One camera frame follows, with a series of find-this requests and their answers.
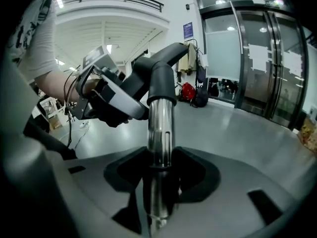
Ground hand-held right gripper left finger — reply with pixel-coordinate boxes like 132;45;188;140
49;146;152;238

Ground shiny metal cylinder tube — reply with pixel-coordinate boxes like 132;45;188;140
142;98;177;238

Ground white cable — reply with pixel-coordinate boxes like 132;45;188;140
74;120;91;150

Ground navy tote bag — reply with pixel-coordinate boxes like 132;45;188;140
196;65;207;84

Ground black-framed glass door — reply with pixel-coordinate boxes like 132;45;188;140
192;0;312;131

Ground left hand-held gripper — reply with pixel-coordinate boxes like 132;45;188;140
66;46;148;128

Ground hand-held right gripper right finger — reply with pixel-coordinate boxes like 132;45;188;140
168;146;302;238

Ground person's white printed shirt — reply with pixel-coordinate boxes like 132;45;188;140
7;0;61;80

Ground black coat rack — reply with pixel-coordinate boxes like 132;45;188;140
173;39;206;104

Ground person's black trousers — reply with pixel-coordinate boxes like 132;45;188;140
23;114;78;160

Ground red backpack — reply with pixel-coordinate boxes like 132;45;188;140
181;82;196;102

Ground person's left forearm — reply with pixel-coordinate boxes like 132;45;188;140
34;68;84;104

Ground beige coat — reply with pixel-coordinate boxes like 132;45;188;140
177;43;198;74

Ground person's left hand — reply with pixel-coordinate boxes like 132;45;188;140
83;79;102;96

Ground brown cardboard box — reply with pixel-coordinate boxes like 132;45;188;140
48;115;62;131

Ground yellow printed box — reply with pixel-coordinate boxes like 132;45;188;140
298;117;317;155

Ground black backpack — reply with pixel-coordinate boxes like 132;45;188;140
190;85;210;108

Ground white paper notice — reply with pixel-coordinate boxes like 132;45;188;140
247;43;269;72
282;51;304;75

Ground blue wall poster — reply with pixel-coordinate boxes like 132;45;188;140
183;21;193;39

